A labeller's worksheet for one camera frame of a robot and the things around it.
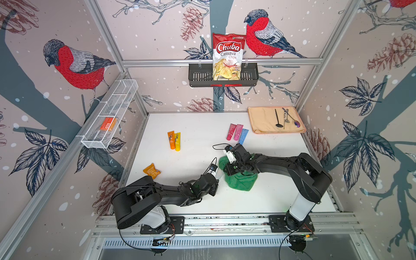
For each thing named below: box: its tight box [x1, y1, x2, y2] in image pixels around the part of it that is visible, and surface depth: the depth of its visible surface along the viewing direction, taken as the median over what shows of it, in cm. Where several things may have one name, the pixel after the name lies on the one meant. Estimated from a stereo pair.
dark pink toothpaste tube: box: [226, 122, 238, 141], surface depth 112 cm
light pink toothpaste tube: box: [234, 124, 244, 141], surface depth 112 cm
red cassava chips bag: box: [212, 32, 246, 81], surface depth 87 cm
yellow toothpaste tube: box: [174, 132, 181, 152], surface depth 105 cm
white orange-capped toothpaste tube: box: [215, 167, 225, 180], surface depth 90 cm
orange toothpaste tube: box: [167, 130, 176, 151], surface depth 106 cm
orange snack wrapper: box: [143, 162, 161, 180], surface depth 92 cm
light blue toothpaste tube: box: [238, 128, 250, 146], surface depth 109 cm
